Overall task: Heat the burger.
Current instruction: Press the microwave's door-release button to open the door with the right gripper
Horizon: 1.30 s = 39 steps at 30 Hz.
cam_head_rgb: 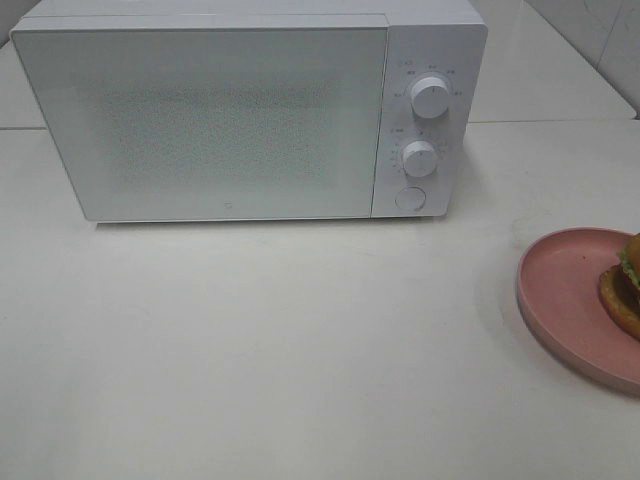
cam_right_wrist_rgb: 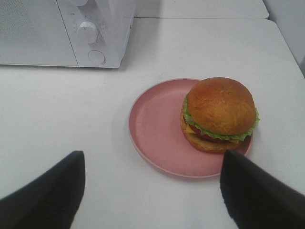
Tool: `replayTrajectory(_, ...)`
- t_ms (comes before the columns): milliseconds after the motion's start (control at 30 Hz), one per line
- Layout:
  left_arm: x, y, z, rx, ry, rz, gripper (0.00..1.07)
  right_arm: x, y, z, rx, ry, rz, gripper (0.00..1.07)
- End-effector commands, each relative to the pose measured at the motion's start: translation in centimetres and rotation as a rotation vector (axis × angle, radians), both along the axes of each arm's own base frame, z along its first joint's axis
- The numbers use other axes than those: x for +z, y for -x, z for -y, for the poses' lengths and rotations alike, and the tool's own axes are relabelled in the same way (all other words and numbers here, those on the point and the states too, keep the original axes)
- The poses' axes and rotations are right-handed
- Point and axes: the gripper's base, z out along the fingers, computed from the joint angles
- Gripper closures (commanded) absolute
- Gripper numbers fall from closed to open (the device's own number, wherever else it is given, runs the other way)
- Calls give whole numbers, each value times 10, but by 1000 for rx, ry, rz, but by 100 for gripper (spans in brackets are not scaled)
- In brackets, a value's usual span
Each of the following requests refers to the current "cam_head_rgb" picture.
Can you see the round white door button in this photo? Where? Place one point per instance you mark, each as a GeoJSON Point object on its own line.
{"type": "Point", "coordinates": [411, 199]}

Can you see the lower white round knob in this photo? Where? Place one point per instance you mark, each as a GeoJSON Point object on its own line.
{"type": "Point", "coordinates": [419, 159]}

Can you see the white round knob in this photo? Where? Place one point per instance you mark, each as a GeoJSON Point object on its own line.
{"type": "Point", "coordinates": [419, 159]}
{"type": "Point", "coordinates": [429, 96]}

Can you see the burger with lettuce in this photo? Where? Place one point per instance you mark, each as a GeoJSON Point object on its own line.
{"type": "Point", "coordinates": [619, 289]}

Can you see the white microwave oven body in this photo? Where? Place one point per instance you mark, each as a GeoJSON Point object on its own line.
{"type": "Point", "coordinates": [446, 38]}

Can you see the upper white round knob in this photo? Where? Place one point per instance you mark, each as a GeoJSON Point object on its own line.
{"type": "Point", "coordinates": [429, 96]}

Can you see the pink round plate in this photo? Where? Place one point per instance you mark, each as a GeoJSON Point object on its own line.
{"type": "Point", "coordinates": [557, 290]}

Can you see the white microwave door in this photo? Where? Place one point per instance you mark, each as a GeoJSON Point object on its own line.
{"type": "Point", "coordinates": [205, 125]}

